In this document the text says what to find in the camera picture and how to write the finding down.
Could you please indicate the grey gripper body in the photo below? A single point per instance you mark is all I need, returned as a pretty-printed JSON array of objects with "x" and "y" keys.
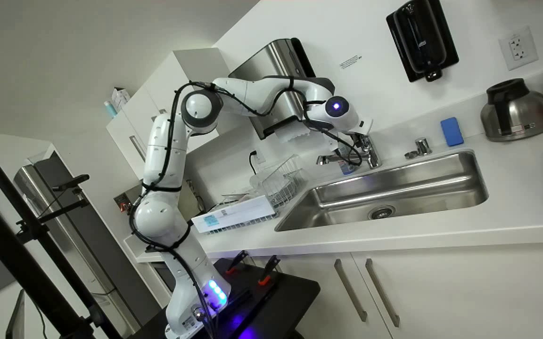
[{"x": 364, "y": 134}]

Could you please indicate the chrome sink faucet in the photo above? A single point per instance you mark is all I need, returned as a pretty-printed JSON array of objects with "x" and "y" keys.
[{"x": 330, "y": 159}]

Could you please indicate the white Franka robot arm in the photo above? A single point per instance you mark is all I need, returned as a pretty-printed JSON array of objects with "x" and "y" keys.
[{"x": 159, "y": 157}]

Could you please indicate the stainless steel sink basin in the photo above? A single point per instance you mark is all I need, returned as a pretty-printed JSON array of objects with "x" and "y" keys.
[{"x": 404, "y": 189}]

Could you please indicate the small chrome sink fixture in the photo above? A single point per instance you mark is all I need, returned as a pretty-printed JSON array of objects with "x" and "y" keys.
[{"x": 419, "y": 149}]

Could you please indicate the blue sponge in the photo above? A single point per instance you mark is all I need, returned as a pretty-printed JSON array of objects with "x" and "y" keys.
[{"x": 453, "y": 132}]

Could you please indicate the steel paper towel dispenser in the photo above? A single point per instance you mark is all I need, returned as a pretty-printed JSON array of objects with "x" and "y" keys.
[{"x": 272, "y": 68}]

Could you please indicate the white box with blue print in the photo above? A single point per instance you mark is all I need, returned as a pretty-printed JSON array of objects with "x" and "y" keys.
[{"x": 234, "y": 215}]

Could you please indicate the orange and black clamp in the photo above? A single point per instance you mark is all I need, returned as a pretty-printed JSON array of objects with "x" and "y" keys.
[
  {"x": 268, "y": 272},
  {"x": 236, "y": 262}
]

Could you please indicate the steel coffee carafe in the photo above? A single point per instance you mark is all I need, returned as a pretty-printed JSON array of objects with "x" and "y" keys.
[{"x": 515, "y": 113}]

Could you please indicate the white base cabinet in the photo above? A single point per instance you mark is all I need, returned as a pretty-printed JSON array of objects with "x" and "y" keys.
[{"x": 460, "y": 288}]

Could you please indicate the small bottle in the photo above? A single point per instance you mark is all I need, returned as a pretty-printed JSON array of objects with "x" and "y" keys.
[{"x": 119, "y": 98}]

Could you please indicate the stainless steel refrigerator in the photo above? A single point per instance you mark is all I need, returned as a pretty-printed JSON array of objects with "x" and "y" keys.
[{"x": 76, "y": 226}]

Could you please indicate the black wall soap dispenser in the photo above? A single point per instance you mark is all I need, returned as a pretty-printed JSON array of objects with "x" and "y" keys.
[{"x": 423, "y": 38}]

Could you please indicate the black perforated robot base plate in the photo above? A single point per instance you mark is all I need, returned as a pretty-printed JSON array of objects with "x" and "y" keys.
[{"x": 283, "y": 302}]

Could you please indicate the white wall outlet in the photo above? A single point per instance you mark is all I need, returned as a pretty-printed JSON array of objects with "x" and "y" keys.
[{"x": 519, "y": 49}]

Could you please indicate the white wall cabinet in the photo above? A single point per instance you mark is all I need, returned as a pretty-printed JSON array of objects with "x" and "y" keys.
[{"x": 151, "y": 94}]

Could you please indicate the black camera stand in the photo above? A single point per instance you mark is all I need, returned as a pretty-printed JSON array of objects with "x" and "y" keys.
[{"x": 19, "y": 251}]

